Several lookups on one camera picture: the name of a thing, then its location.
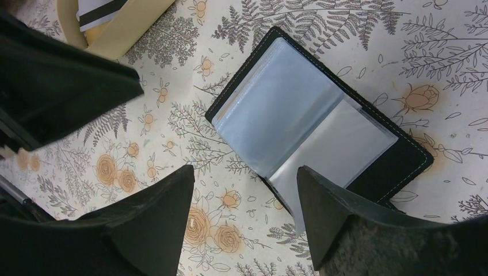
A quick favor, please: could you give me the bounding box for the beige oval tray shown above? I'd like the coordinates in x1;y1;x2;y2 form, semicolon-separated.
56;1;174;60

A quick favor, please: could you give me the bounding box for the black card holder wallet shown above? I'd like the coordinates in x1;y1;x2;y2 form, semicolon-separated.
205;26;433;234

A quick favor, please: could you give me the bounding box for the aluminium front rail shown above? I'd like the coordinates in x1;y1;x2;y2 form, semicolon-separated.
0;173;54;224

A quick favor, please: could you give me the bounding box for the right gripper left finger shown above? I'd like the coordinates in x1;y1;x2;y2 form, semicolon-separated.
1;165;195;275

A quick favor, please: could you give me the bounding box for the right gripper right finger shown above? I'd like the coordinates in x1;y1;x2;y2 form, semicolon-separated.
297;166;487;275

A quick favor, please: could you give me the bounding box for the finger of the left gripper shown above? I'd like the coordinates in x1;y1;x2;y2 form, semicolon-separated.
1;10;143;151

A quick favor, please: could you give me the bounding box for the grey striped credit card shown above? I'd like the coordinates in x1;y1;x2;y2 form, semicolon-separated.
76;0;127;32

